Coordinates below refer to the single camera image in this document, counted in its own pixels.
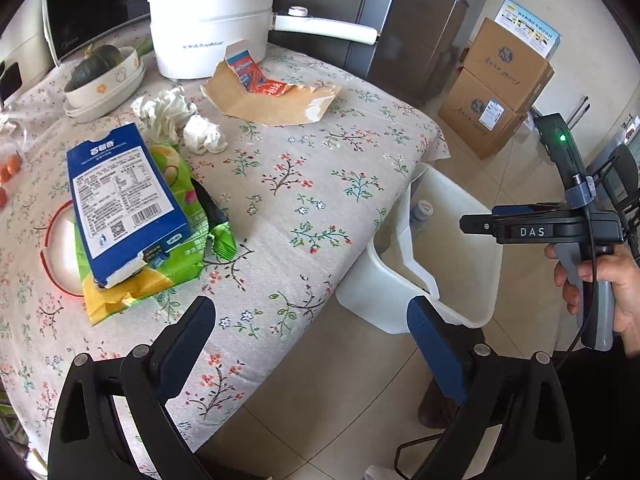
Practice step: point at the white air fryer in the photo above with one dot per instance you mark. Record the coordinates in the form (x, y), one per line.
(10, 82)

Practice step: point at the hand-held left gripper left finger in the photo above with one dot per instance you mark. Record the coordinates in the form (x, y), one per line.
(190, 340)

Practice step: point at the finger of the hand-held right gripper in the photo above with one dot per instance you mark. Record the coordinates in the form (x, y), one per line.
(477, 220)

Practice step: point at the green snack bag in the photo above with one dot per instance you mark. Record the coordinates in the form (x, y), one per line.
(175, 170)

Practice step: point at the person's right hand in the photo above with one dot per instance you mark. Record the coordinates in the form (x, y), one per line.
(625, 290)

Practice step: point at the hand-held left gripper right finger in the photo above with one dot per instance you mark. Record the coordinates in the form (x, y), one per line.
(435, 345)

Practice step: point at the white electric pot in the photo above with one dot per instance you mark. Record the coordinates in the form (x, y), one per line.
(210, 35)

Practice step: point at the torn brown cardboard box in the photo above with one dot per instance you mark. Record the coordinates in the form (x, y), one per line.
(270, 105)

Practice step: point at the green pumpkin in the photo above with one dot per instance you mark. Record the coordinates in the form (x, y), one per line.
(95, 67)

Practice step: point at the bowls with green squash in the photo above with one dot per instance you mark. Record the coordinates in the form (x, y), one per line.
(120, 102)

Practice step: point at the black wrapper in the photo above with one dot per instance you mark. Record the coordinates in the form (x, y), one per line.
(210, 202)

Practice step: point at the red sachet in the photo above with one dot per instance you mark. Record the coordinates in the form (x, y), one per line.
(270, 84)

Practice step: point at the blue carton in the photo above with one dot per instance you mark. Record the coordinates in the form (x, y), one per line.
(125, 200)

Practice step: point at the bag of small tomatoes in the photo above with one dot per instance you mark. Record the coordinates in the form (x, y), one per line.
(15, 130)

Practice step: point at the green cucumber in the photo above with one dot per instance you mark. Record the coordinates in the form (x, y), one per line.
(144, 48)

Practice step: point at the white plastic bin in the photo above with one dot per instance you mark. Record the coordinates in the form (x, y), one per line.
(450, 260)

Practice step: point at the small orange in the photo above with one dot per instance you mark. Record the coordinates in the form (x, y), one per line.
(2, 196)
(6, 174)
(15, 162)

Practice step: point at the thin black stand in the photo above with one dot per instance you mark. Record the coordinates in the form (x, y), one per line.
(580, 110)

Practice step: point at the blue and white box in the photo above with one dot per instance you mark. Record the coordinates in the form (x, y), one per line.
(530, 27)

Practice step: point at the grey refrigerator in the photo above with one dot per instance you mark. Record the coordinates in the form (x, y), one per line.
(400, 20)

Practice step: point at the black microwave oven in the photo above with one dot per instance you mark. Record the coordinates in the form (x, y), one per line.
(100, 5)

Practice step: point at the person's dark clothing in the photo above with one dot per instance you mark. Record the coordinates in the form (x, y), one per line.
(610, 420)

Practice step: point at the clear zip bag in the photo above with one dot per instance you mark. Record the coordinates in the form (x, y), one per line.
(60, 245)

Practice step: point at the small plastic bottle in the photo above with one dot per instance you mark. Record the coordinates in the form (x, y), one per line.
(422, 212)

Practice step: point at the crumpled white tissue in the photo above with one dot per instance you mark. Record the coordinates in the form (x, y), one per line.
(205, 135)
(162, 110)

